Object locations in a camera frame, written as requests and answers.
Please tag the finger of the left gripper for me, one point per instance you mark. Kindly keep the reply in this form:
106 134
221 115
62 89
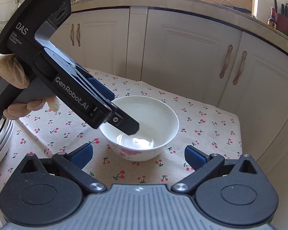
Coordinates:
108 94
123 122

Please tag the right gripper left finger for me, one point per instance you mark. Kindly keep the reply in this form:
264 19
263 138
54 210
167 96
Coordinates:
70 166

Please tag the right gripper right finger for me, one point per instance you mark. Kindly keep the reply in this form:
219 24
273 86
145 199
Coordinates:
205 167

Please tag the floral bowl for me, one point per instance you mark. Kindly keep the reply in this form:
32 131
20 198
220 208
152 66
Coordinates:
158 126

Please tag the white plate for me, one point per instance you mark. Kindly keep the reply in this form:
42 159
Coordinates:
6 130

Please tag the white kitchen cabinets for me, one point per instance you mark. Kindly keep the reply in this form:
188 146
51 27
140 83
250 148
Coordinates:
228 87

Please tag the gloved left hand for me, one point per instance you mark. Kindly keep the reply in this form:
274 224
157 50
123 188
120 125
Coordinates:
13 73

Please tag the dark sauce bottle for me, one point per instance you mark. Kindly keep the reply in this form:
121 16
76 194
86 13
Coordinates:
271 20

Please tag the red knife block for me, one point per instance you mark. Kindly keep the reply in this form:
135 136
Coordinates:
281 18

